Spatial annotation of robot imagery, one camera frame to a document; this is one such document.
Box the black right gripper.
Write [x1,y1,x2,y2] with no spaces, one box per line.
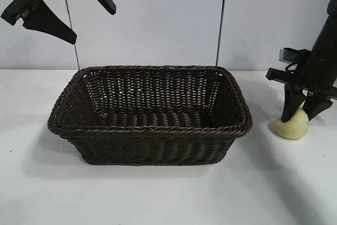
[265,61,337,125]

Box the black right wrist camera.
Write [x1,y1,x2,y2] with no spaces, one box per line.
[279,47,314,66]

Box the thin metal rod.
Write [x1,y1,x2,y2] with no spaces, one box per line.
[63,0,81,70]
[215,0,227,66]

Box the dark brown woven basket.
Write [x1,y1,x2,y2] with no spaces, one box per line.
[47,64,254,167]

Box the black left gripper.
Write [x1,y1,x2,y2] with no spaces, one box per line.
[0,0,117,45]

